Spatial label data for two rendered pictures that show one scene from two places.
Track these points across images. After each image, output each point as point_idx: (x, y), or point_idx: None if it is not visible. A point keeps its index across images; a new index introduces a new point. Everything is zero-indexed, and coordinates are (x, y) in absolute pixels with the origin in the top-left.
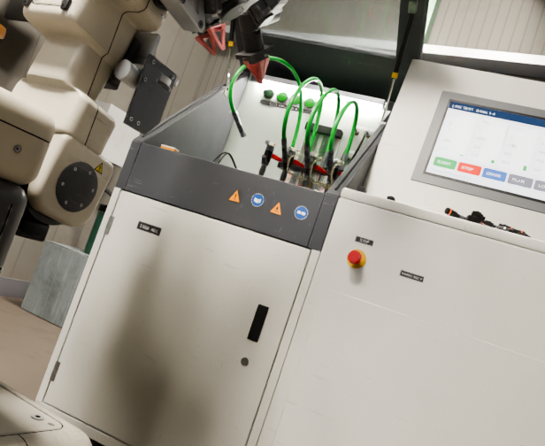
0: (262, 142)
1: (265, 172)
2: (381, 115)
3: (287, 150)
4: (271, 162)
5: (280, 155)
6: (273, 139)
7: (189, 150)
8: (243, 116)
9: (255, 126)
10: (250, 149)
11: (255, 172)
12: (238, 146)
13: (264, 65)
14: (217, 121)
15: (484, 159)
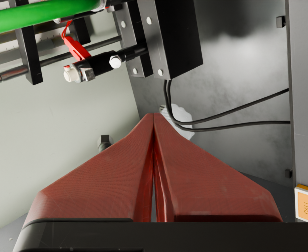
0: (8, 150)
1: (47, 106)
2: None
3: None
4: (27, 111)
5: (5, 106)
6: None
7: (154, 209)
8: None
9: None
10: (32, 157)
11: (58, 121)
12: (41, 178)
13: (143, 163)
14: None
15: None
